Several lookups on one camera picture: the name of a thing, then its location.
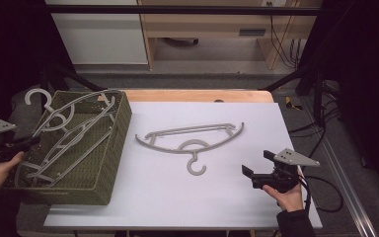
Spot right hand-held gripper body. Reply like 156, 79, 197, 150
251, 147, 321, 194

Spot green woven basket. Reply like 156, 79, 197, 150
2, 89, 133, 206

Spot person's right hand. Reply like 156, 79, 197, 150
262, 166, 306, 213

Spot white board mat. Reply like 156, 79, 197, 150
43, 101, 324, 230

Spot yellow and black tool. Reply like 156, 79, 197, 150
284, 96, 304, 112

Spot black curtain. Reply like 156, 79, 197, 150
0, 0, 77, 132
295, 0, 379, 202

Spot white cabinet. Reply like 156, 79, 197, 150
44, 0, 149, 66

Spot light wooden desk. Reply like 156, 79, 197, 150
137, 0, 324, 71

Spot black floor cables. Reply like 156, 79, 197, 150
288, 80, 342, 150

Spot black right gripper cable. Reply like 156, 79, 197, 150
297, 173, 345, 214

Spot aluminium rail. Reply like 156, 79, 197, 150
300, 98, 379, 237

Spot black frame strut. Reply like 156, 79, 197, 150
38, 62, 109, 114
260, 65, 326, 126

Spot black hanging cables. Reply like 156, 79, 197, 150
265, 1, 303, 70

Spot black horizontal frame bar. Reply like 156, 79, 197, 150
44, 4, 321, 17

